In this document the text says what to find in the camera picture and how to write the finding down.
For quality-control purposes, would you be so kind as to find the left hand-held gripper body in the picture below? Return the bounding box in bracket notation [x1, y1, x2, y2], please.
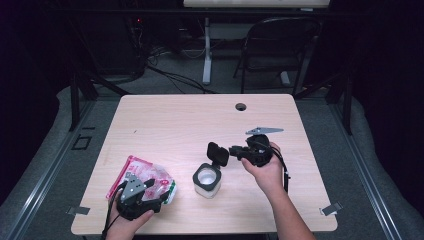
[116, 173, 163, 221]

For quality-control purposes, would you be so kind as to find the grey tape strip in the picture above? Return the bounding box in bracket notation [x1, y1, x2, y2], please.
[319, 201, 344, 217]
[65, 206, 91, 216]

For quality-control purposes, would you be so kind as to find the black metal frame stand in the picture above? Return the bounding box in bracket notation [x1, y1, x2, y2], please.
[68, 66, 132, 133]
[293, 71, 355, 136]

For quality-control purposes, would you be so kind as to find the person's left hand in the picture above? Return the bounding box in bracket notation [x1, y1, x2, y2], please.
[104, 199, 156, 240]

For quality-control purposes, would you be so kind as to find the dark equipment cabinet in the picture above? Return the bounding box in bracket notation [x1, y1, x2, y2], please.
[83, 13, 148, 76]

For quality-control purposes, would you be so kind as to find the black folding chair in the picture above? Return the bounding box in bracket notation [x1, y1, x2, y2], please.
[233, 16, 322, 96]

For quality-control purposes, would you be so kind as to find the left hand-held gripper black cable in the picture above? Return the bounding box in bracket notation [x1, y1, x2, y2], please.
[101, 181, 130, 240]

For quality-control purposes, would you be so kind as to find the aluminium floor rail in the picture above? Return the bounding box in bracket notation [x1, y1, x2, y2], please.
[328, 99, 405, 240]
[2, 99, 98, 240]

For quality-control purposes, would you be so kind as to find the white standing desk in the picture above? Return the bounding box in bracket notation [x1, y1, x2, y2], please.
[182, 0, 332, 86]

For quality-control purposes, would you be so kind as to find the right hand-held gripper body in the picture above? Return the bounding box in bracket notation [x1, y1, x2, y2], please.
[245, 125, 285, 168]

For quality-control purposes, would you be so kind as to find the person's right hand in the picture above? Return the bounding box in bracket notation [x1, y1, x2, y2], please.
[240, 142, 285, 198]

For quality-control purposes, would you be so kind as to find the pink and white plastic bag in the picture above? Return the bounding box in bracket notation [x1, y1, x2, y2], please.
[105, 155, 178, 205]

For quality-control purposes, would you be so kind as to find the black floor cable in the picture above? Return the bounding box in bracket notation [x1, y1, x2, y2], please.
[146, 63, 218, 95]

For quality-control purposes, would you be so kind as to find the clear jar with black lid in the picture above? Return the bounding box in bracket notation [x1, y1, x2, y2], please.
[192, 141, 231, 200]

